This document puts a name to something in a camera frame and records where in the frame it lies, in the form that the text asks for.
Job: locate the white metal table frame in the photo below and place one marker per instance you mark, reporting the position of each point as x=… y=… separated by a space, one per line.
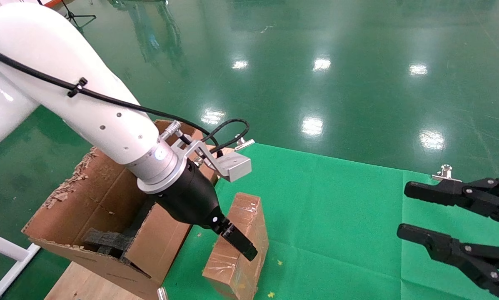
x=8 y=254

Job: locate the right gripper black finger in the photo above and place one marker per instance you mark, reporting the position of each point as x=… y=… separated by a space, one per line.
x=441 y=192
x=441 y=246

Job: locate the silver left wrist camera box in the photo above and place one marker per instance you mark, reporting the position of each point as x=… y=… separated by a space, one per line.
x=235 y=166

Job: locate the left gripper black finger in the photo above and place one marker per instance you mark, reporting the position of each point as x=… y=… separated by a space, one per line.
x=241 y=243

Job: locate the black foam block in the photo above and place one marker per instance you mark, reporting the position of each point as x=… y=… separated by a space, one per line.
x=106 y=241

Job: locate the large open cardboard carton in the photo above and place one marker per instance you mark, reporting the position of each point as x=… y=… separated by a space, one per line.
x=108 y=196

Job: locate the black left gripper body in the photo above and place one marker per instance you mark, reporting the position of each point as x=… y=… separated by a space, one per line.
x=191 y=196

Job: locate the small taped cardboard box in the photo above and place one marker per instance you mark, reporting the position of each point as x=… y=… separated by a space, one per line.
x=249 y=212

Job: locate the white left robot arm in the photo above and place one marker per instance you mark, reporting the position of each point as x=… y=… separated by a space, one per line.
x=66 y=75

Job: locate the black tripod stand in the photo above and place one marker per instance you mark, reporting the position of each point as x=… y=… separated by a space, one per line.
x=81 y=17

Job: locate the green table cloth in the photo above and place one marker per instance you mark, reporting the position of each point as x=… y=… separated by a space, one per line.
x=349 y=233

